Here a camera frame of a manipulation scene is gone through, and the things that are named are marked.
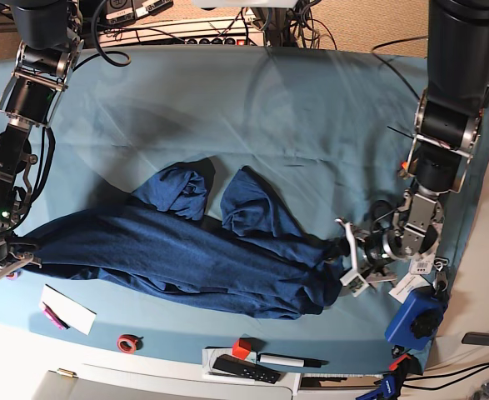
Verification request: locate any red cube block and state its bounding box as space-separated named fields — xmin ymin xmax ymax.
xmin=232 ymin=338 xmax=252 ymax=360

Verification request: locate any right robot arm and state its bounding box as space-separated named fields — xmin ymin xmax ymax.
xmin=0 ymin=1 xmax=83 ymax=279

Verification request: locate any purple tape roll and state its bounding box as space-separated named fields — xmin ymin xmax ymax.
xmin=6 ymin=271 xmax=21 ymax=280

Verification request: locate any white notepad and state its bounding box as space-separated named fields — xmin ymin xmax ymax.
xmin=39 ymin=285 xmax=97 ymax=335

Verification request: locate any orange black utility knife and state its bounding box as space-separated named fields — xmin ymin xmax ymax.
xmin=397 ymin=161 xmax=410 ymax=179

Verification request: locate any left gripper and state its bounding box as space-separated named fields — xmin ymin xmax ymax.
xmin=358 ymin=200 xmax=415 ymax=275

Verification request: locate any red tape roll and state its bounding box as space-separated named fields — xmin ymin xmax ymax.
xmin=116 ymin=334 xmax=142 ymax=354

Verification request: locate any white power strip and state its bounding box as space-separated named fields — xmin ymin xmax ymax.
xmin=98 ymin=17 xmax=265 ymax=48

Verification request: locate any black remote control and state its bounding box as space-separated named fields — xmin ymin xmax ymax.
xmin=212 ymin=354 xmax=282 ymax=384

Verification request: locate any clear blister pack with label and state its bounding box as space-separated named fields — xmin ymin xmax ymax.
xmin=409 ymin=252 xmax=436 ymax=275

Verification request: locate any white paper tag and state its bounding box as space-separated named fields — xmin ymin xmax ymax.
xmin=388 ymin=273 xmax=426 ymax=303

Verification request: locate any light blue table cloth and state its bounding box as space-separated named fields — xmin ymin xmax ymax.
xmin=0 ymin=44 xmax=489 ymax=375

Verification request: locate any pink pen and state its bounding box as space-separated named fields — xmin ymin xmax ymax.
xmin=39 ymin=302 xmax=70 ymax=330

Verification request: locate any blue box with black knob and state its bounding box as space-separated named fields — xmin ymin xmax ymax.
xmin=385 ymin=287 xmax=449 ymax=351

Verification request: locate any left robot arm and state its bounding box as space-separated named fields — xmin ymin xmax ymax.
xmin=357 ymin=1 xmax=489 ymax=269

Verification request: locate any white black marker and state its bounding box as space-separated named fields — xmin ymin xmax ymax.
xmin=257 ymin=353 xmax=328 ymax=368

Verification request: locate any black phone device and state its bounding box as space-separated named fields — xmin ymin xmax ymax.
xmin=462 ymin=332 xmax=489 ymax=347

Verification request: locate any black zip tie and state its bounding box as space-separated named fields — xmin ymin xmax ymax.
xmin=387 ymin=125 xmax=413 ymax=139

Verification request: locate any blue t-shirt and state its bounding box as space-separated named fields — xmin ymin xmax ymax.
xmin=28 ymin=159 xmax=349 ymax=320

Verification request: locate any blue orange bottom clamp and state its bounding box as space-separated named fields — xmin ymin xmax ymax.
xmin=356 ymin=353 xmax=422 ymax=400

